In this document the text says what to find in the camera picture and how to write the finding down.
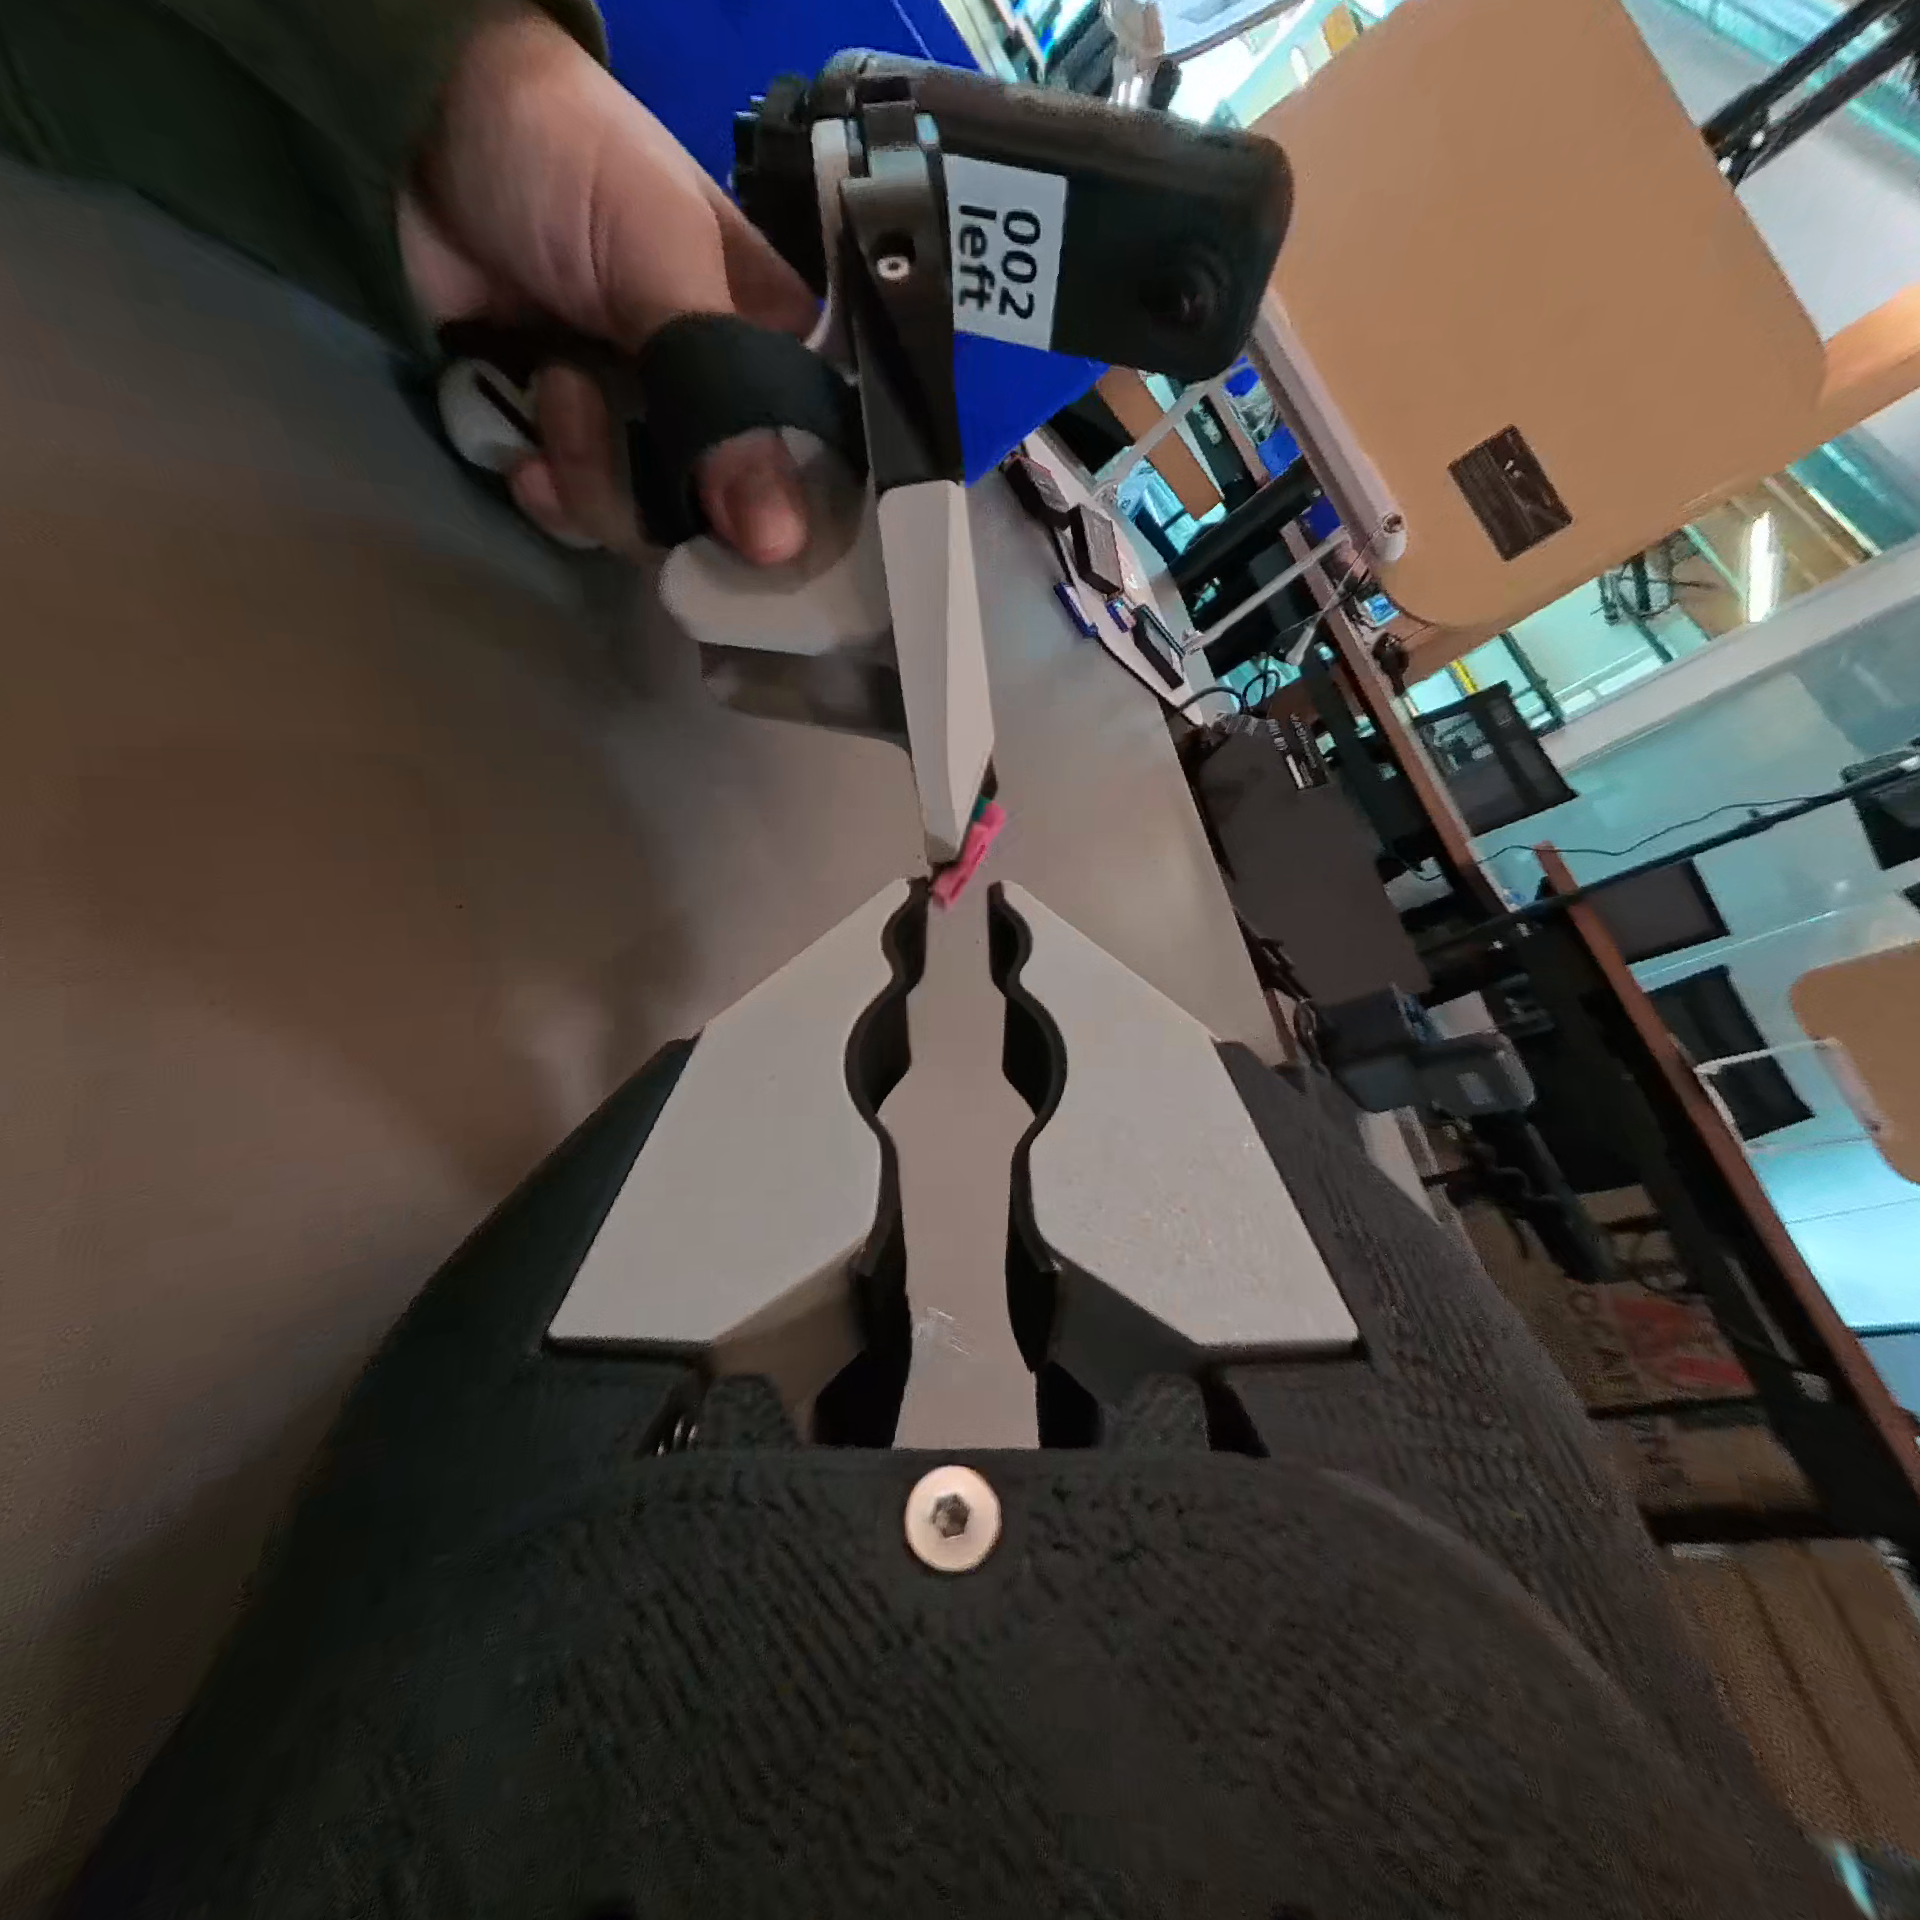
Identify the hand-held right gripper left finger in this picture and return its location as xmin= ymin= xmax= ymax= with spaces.
xmin=545 ymin=878 xmax=918 ymax=1347

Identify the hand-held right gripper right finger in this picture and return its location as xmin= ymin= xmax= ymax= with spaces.
xmin=985 ymin=879 xmax=1363 ymax=1349

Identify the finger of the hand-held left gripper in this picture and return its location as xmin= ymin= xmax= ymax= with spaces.
xmin=878 ymin=471 xmax=1001 ymax=866

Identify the pink lego piece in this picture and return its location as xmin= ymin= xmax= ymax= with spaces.
xmin=926 ymin=795 xmax=1006 ymax=914

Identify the person's left forearm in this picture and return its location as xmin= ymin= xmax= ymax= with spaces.
xmin=0 ymin=0 xmax=602 ymax=351

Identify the person's left hand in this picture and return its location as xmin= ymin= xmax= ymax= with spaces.
xmin=395 ymin=20 xmax=847 ymax=569

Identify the blue-grey device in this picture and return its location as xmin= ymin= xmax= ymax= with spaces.
xmin=1317 ymin=987 xmax=1535 ymax=1123

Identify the black box on table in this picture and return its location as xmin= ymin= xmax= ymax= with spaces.
xmin=1195 ymin=716 xmax=1436 ymax=1006

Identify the large tan divider panel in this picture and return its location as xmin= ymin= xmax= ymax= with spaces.
xmin=1249 ymin=0 xmax=1831 ymax=636

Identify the blue plastic bin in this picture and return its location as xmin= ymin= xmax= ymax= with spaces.
xmin=595 ymin=0 xmax=1277 ymax=486

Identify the brown-edged desk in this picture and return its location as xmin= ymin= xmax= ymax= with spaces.
xmin=1532 ymin=840 xmax=1920 ymax=1460

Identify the small tan divider panel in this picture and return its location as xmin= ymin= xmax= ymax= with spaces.
xmin=1790 ymin=946 xmax=1920 ymax=1188

